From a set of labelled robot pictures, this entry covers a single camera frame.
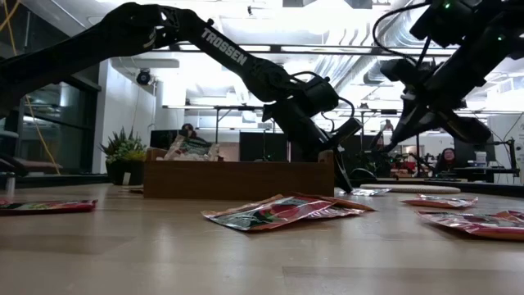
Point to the potted green succulent plant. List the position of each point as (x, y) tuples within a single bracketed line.
[(123, 160)]

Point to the long ceiling light bar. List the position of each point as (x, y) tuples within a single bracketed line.
[(327, 49)]

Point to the person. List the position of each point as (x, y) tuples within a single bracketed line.
[(447, 157), (188, 129)]

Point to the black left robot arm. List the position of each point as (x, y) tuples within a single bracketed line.
[(223, 49)]

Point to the black round ceiling speaker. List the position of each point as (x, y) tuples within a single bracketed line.
[(143, 77)]

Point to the wooden three-compartment tea box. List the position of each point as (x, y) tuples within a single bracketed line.
[(237, 180)]

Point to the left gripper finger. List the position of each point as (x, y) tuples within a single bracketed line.
[(343, 172)]

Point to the black office partition wall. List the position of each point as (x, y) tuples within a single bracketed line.
[(254, 145)]

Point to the black arched frame bracket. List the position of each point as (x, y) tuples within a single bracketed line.
[(363, 174)]

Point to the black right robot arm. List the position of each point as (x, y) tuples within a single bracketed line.
[(471, 61)]

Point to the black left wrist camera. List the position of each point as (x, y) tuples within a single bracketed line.
[(346, 129)]

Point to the small white post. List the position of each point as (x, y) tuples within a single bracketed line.
[(10, 184)]

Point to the white cup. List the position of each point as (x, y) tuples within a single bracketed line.
[(481, 159)]

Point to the orange peach tea packet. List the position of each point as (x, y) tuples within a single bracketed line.
[(348, 202), (471, 223), (340, 211), (266, 215), (440, 202)]

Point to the dark background desk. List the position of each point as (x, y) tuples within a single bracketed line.
[(487, 172)]

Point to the beige tea packet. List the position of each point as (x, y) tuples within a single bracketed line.
[(192, 151), (364, 191)]

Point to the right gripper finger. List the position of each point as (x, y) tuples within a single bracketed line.
[(405, 131)]

